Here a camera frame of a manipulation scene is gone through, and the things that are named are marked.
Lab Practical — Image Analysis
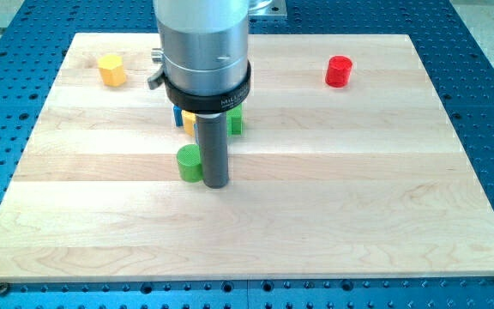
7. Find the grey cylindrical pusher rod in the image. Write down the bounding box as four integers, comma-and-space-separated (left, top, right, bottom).
196, 113, 229, 189

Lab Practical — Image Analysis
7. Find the silver mounting bracket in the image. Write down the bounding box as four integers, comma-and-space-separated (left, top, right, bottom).
249, 0, 287, 21

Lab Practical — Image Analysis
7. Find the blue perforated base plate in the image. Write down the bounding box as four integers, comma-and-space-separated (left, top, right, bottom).
0, 0, 494, 308

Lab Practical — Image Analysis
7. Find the red cylinder block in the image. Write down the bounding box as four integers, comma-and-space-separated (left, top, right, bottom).
325, 55, 353, 88

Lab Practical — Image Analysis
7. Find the blue block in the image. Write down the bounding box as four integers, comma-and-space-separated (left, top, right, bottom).
172, 106, 184, 127

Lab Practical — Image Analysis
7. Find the green cylinder block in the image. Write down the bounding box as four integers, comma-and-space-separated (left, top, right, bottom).
176, 144, 203, 183

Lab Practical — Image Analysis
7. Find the light wooden board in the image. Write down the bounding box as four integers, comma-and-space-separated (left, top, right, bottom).
0, 33, 494, 282

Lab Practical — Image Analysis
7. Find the yellow hexagon block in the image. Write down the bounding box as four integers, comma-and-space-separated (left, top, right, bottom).
97, 54, 127, 87

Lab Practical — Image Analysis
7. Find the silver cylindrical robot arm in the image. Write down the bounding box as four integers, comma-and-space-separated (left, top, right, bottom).
154, 0, 249, 96

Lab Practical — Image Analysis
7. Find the black tool clamp ring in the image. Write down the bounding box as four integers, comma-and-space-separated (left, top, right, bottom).
147, 61, 252, 116

